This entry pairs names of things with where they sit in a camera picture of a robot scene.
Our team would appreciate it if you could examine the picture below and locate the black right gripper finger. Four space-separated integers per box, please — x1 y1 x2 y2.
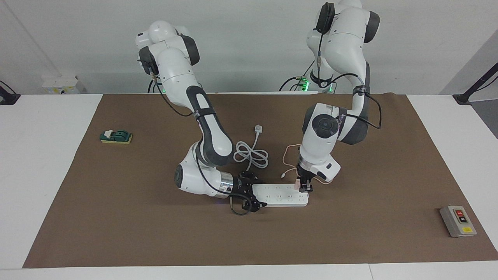
247 200 269 213
240 170 260 185

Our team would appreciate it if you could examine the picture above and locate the pink charging cable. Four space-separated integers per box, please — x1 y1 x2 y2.
281 144 332 186

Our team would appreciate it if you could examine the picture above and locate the white power strip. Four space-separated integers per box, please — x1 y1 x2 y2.
252 184 310 207

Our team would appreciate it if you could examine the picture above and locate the brown table mat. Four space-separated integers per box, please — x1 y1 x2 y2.
22 93 498 269

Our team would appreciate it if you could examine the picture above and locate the white power cord with plug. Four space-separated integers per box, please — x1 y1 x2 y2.
233 125 269 170

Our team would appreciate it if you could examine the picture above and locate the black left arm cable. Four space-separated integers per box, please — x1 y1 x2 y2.
310 8 382 130

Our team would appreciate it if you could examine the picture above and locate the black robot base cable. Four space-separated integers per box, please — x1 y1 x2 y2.
279 70 315 93

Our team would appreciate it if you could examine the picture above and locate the green knife switch block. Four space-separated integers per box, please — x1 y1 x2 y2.
100 129 133 145

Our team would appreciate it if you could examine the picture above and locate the grey on-off switch box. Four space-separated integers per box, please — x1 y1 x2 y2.
440 205 477 238

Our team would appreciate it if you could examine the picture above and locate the white wall socket box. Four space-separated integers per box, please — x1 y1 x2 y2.
42 75 81 95

